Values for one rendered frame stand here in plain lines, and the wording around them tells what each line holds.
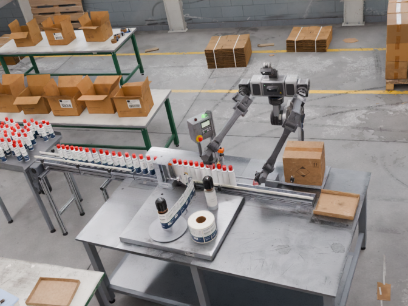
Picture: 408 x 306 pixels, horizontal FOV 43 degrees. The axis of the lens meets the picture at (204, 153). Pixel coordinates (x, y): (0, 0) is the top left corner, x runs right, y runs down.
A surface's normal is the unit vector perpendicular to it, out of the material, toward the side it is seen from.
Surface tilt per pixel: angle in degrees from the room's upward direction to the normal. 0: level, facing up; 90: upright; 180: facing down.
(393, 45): 87
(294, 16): 90
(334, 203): 0
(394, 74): 93
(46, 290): 0
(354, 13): 90
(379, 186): 0
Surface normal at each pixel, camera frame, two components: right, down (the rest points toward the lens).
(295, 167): -0.29, 0.58
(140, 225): -0.17, -0.81
